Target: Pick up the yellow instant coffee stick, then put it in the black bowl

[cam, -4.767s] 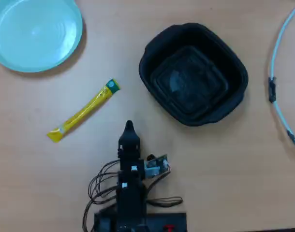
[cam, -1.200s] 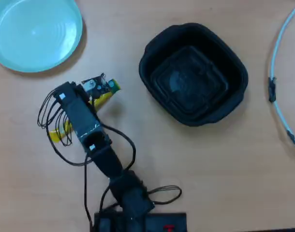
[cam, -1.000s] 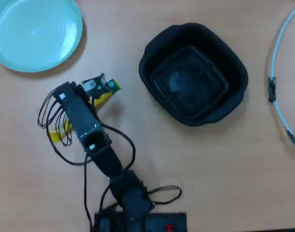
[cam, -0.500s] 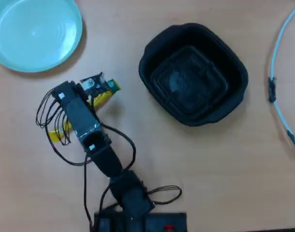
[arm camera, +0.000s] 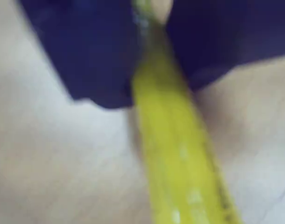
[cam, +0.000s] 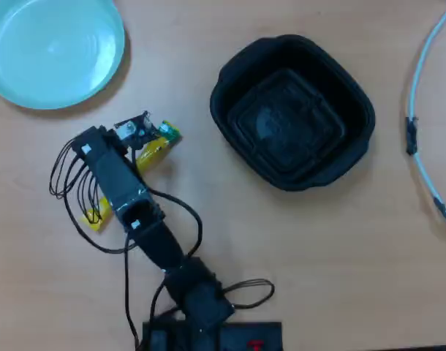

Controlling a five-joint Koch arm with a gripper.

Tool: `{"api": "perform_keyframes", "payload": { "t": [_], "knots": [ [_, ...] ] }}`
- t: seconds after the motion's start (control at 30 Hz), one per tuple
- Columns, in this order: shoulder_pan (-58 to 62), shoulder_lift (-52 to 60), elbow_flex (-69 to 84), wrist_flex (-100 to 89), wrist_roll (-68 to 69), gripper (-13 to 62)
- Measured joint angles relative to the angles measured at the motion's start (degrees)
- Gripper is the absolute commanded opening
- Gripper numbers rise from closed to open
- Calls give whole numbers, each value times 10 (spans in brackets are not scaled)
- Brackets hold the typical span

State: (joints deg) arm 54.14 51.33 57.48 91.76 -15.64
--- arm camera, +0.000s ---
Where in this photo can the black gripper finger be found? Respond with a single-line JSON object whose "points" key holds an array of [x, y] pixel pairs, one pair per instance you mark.
{"points": [[226, 42], [86, 51]]}

